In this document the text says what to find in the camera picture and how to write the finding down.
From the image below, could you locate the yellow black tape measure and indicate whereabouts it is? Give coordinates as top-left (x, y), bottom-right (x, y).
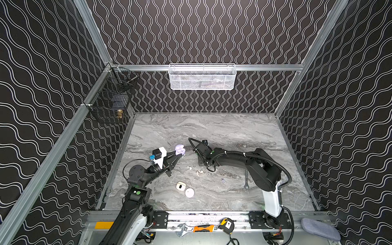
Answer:
top-left (218, 217), bottom-right (235, 235)

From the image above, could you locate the purple earbud charging case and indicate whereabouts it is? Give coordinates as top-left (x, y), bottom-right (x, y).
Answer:
top-left (175, 145), bottom-right (186, 156)

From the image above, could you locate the yellow label sticker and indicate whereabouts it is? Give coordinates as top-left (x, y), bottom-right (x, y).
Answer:
top-left (95, 222), bottom-right (114, 230)

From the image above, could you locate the brass fitting in basket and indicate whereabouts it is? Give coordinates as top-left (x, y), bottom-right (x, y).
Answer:
top-left (117, 109), bottom-right (124, 119)

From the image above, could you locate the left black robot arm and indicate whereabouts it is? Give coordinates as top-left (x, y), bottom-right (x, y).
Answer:
top-left (100, 149), bottom-right (185, 245)

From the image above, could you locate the silver combination wrench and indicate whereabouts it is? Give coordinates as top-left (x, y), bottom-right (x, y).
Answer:
top-left (244, 170), bottom-right (249, 190)

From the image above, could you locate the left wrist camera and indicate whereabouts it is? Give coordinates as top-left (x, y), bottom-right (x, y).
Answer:
top-left (149, 147), bottom-right (167, 162)

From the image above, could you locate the black wire basket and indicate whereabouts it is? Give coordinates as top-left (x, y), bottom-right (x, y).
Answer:
top-left (81, 63), bottom-right (139, 125)

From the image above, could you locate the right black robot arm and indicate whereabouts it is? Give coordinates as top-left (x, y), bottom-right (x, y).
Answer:
top-left (188, 138), bottom-right (292, 229)

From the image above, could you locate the cream earbud charging case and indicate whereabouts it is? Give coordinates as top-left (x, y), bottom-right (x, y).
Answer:
top-left (176, 181), bottom-right (187, 192)

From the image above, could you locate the adjustable wrench orange handle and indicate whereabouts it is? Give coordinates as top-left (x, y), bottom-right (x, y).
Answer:
top-left (176, 223), bottom-right (218, 237)

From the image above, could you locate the grey cloth pad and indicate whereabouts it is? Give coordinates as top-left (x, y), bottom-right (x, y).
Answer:
top-left (301, 218), bottom-right (341, 242)

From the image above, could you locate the white wire mesh basket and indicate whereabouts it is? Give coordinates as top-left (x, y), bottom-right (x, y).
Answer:
top-left (168, 63), bottom-right (237, 90)

